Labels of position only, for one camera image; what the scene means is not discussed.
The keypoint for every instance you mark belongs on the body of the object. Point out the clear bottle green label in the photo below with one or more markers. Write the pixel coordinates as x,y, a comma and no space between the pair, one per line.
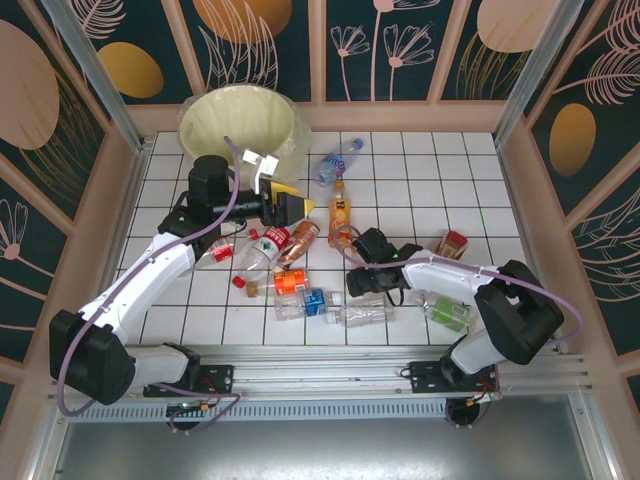
447,310

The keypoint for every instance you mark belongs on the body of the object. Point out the clear bottle orange label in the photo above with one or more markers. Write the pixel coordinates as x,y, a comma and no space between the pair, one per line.
287,282

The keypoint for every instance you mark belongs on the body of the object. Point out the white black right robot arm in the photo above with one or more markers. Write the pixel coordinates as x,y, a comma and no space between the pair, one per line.
440,280

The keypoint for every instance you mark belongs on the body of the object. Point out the clear unlabelled bottle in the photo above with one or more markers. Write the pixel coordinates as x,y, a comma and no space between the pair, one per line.
365,315

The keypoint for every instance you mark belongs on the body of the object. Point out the amber tea bottle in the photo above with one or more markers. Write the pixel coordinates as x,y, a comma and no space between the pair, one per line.
450,245

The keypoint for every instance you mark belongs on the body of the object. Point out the cream plastic bin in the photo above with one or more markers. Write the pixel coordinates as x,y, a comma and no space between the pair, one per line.
235,120

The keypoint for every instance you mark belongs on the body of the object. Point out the aluminium frame post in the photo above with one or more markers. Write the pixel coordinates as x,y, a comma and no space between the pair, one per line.
536,75
100,75

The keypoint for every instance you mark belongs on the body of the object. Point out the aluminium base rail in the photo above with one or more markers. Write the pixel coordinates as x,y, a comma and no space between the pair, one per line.
325,372

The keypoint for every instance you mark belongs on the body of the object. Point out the aluminium side rail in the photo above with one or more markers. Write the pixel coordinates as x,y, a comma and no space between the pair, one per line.
127,200
520,200

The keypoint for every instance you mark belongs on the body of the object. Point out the clear bottle red white label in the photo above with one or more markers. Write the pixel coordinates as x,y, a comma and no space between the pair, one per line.
265,250

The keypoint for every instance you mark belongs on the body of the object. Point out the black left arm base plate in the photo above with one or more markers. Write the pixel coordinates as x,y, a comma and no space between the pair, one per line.
220,380

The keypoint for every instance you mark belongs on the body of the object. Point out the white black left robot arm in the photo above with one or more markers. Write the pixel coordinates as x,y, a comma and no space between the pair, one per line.
140,280

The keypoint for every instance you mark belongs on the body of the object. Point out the base wiring connector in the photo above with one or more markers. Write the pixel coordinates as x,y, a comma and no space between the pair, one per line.
480,398
187,406

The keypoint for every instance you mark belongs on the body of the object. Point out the clear bottle blue purple label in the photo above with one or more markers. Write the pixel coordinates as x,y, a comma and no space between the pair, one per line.
336,162

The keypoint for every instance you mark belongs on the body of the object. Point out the orange juice bottle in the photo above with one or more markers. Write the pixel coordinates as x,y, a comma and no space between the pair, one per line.
339,217

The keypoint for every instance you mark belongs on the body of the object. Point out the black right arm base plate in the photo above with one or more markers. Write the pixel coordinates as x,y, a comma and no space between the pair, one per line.
425,377

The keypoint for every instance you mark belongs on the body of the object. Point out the clear bottle small red label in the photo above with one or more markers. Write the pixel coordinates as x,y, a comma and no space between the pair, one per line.
221,250

